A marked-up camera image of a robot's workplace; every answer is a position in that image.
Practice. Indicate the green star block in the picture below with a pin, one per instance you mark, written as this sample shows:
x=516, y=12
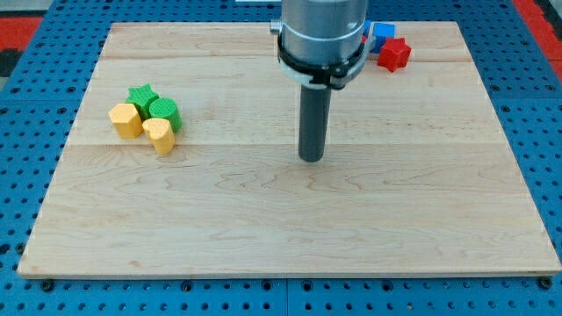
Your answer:
x=142, y=97

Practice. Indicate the wooden board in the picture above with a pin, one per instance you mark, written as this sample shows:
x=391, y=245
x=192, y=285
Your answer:
x=417, y=179

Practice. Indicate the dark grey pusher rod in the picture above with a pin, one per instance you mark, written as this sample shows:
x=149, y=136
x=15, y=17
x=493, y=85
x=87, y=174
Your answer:
x=313, y=123

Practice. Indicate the red star block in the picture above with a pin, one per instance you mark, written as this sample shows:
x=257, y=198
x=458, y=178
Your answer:
x=394, y=54

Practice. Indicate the green cylinder block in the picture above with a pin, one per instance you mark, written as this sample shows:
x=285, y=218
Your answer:
x=166, y=108

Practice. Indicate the yellow hexagon block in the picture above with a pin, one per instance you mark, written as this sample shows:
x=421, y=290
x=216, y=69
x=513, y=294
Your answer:
x=126, y=120

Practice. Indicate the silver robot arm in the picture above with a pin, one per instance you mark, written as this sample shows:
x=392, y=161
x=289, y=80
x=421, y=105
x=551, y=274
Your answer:
x=320, y=42

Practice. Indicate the blue cube block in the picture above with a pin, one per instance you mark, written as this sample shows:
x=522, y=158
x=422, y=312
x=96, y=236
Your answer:
x=380, y=33

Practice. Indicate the yellow heart block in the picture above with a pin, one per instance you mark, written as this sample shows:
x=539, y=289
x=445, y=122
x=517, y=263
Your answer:
x=160, y=134

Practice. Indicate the blue block behind arm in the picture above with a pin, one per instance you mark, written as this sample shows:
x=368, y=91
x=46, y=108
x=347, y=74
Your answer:
x=367, y=27

